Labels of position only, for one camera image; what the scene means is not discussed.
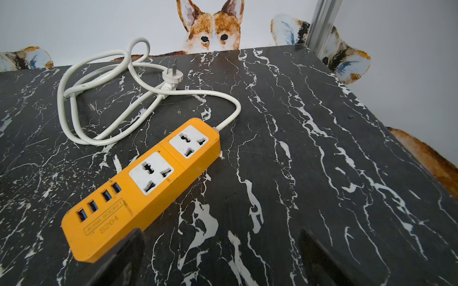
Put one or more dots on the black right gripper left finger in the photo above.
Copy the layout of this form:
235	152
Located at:
120	266

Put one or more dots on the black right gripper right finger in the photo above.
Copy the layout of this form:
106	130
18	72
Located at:
320	268

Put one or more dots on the orange power strip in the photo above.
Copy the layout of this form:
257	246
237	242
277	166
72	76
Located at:
141	192

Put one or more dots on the aluminium frame post right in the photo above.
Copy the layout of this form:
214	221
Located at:
321	24

